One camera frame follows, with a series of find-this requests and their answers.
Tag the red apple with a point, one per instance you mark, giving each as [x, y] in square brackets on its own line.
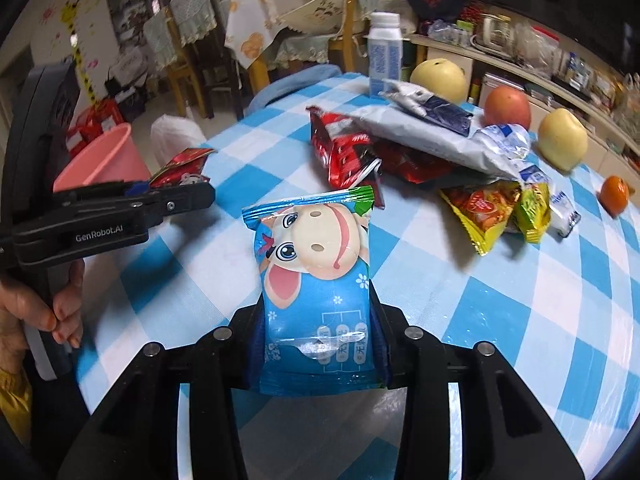
[507, 107]

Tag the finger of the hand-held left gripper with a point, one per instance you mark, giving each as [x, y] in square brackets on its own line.
[95, 194]
[185, 199]

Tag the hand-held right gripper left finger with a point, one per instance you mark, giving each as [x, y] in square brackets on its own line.
[244, 352]

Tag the grey wipes packet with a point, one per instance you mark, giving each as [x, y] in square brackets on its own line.
[415, 132]

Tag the red wrapper with white print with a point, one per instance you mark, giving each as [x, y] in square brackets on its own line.
[340, 150]

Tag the round yellow pear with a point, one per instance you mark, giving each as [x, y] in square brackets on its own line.
[442, 77]

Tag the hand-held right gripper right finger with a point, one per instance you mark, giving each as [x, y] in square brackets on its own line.
[383, 360]

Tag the orange tangerine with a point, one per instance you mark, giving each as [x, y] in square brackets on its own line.
[614, 195]

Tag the cream sideboard cabinet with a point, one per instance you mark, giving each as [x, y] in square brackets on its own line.
[550, 95]

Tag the green yellow snack packet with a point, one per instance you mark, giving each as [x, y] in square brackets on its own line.
[532, 210]

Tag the red boxes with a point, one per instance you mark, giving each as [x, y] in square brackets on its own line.
[95, 120]

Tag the small white packet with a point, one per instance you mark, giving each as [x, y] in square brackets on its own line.
[564, 212]

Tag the wooden chair with lace cover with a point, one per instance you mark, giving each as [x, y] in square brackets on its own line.
[192, 35]

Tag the pink plastic bin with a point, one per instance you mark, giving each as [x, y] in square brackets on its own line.
[100, 155]

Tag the blue white checkered tablecloth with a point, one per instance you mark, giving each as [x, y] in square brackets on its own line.
[500, 300]

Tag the person's left hand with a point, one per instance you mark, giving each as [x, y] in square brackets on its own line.
[67, 310]

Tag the small red snack packet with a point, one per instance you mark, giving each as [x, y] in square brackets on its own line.
[180, 165]

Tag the dark blue silver wrapper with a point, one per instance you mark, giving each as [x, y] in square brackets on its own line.
[440, 110]

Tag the orange yellow snack packet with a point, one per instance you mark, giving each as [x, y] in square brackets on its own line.
[480, 212]

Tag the giraffe wall sticker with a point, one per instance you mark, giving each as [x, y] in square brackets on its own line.
[80, 55]

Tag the white milk bottle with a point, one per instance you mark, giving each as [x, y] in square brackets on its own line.
[385, 60]

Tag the white plastic bag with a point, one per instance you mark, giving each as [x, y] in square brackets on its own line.
[175, 132]

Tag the crushed clear plastic bottle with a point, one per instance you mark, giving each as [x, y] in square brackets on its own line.
[505, 140]

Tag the white electric kettle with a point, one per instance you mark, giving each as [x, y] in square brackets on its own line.
[492, 32]

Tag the blue cartoon cow snack packet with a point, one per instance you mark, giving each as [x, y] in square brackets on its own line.
[310, 280]

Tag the yellow apple right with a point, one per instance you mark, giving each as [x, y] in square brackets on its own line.
[562, 140]

